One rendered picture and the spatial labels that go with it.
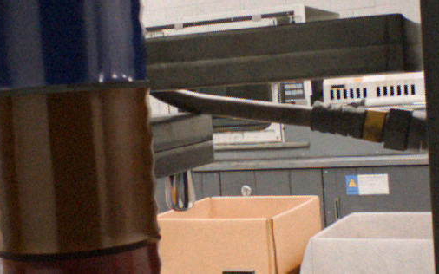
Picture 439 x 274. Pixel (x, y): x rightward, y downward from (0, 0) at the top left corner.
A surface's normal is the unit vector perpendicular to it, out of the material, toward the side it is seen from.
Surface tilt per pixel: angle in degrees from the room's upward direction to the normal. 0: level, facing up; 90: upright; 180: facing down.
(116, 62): 104
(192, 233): 88
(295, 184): 90
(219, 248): 87
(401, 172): 90
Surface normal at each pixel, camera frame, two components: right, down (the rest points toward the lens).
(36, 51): -0.17, -0.18
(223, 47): -0.34, 0.07
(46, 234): -0.14, 0.30
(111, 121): 0.58, 0.25
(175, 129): 0.94, -0.05
